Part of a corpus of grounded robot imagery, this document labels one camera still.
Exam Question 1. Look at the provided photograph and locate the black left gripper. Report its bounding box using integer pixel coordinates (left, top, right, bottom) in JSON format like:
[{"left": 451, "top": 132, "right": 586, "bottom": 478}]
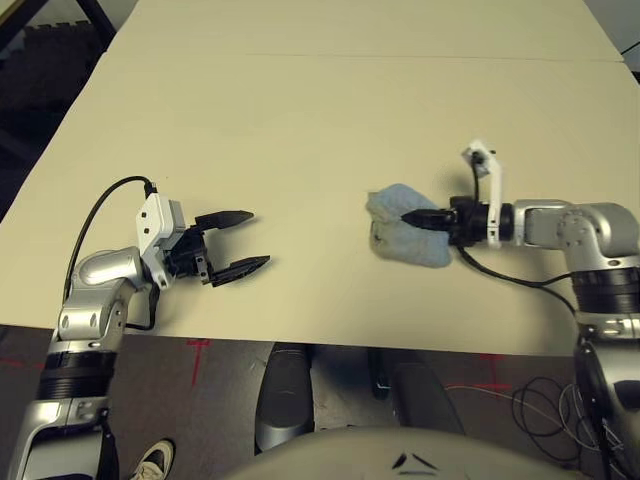
[{"left": 166, "top": 209, "right": 272, "bottom": 288}]

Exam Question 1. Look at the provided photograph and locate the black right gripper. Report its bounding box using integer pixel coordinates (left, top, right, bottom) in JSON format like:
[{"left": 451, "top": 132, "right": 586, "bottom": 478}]
[{"left": 401, "top": 195, "right": 494, "bottom": 248}]

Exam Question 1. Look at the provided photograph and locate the light blue rag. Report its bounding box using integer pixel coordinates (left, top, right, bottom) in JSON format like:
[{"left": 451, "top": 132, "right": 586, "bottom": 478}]
[{"left": 367, "top": 183, "right": 451, "bottom": 270}]

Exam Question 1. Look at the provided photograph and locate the red tape cross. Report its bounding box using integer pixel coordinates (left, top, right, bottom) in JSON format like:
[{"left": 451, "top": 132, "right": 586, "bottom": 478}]
[
  {"left": 185, "top": 338, "right": 211, "bottom": 386},
  {"left": 444, "top": 352, "right": 514, "bottom": 397}
]

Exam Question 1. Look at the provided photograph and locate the black left robot leg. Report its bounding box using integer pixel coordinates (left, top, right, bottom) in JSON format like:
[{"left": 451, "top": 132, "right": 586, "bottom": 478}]
[{"left": 254, "top": 344, "right": 317, "bottom": 454}]

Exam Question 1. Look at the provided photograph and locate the black robot leg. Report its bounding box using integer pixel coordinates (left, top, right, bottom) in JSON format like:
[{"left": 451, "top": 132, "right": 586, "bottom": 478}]
[
  {"left": 254, "top": 344, "right": 317, "bottom": 454},
  {"left": 369, "top": 349, "right": 466, "bottom": 436}
]

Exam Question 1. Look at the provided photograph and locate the black right robot leg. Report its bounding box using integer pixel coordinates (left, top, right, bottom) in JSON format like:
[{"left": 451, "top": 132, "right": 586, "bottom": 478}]
[{"left": 369, "top": 349, "right": 466, "bottom": 436}]

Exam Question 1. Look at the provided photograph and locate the white and black sneaker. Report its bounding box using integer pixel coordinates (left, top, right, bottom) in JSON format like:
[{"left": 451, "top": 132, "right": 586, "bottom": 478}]
[{"left": 132, "top": 438, "right": 176, "bottom": 480}]

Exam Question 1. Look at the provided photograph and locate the grey robot torso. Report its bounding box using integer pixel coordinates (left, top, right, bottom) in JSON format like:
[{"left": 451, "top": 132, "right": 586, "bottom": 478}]
[{"left": 227, "top": 427, "right": 594, "bottom": 480}]

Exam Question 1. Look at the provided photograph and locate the black foam floor mat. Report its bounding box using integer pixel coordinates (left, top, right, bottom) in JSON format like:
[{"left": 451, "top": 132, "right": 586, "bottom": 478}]
[{"left": 0, "top": 22, "right": 109, "bottom": 221}]

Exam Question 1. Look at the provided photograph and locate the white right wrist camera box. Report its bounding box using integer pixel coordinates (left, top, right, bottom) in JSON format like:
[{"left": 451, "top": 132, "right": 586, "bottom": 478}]
[{"left": 462, "top": 140, "right": 507, "bottom": 250}]

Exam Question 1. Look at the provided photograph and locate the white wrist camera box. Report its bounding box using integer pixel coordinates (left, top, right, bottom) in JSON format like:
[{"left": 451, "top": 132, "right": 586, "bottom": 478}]
[
  {"left": 133, "top": 192, "right": 187, "bottom": 291},
  {"left": 462, "top": 140, "right": 507, "bottom": 250}
]

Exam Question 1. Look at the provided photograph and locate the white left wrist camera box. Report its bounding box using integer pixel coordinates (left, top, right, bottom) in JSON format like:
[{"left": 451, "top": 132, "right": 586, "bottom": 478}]
[{"left": 133, "top": 192, "right": 187, "bottom": 291}]

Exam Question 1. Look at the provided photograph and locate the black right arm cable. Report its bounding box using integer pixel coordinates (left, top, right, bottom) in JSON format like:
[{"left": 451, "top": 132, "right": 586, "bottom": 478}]
[{"left": 457, "top": 149, "right": 584, "bottom": 326}]

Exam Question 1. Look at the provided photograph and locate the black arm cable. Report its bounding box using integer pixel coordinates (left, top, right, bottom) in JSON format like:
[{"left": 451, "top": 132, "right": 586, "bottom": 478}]
[
  {"left": 64, "top": 174, "right": 162, "bottom": 332},
  {"left": 457, "top": 149, "right": 584, "bottom": 326}
]

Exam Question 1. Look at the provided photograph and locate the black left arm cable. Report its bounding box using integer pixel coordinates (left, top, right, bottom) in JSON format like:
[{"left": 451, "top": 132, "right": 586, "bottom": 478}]
[{"left": 64, "top": 174, "right": 162, "bottom": 332}]

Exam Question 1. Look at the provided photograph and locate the thin white floor cable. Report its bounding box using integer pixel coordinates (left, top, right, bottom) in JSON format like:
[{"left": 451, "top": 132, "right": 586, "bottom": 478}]
[{"left": 444, "top": 383, "right": 616, "bottom": 454}]

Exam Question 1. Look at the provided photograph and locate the looped black floor cable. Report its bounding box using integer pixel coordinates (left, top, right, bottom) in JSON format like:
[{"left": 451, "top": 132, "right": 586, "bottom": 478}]
[{"left": 512, "top": 377, "right": 606, "bottom": 464}]

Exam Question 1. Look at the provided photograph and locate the black metal frame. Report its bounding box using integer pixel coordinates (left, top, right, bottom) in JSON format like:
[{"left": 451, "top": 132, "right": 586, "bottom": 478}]
[{"left": 74, "top": 0, "right": 119, "bottom": 44}]

